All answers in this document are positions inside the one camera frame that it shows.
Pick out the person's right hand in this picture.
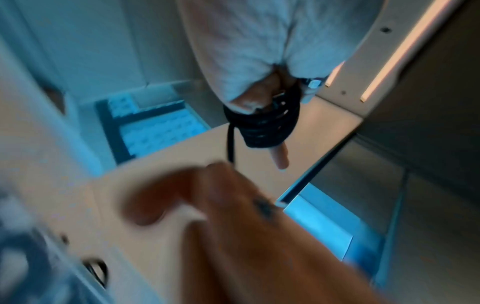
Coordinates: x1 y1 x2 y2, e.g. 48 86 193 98
177 0 376 171

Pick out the person's left hand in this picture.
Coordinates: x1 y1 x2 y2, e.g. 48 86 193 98
123 161 380 304

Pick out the black cable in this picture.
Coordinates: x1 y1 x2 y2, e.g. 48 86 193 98
223 78 323 165

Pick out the white sheet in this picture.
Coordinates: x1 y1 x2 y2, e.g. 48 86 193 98
282 183 378 263

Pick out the white studded tray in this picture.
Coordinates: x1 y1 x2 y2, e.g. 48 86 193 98
95 89 212 165

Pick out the white panel with light strips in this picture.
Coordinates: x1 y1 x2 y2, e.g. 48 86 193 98
314 0 468 119

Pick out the black ring handle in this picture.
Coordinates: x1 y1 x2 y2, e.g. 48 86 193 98
81 258 110 289

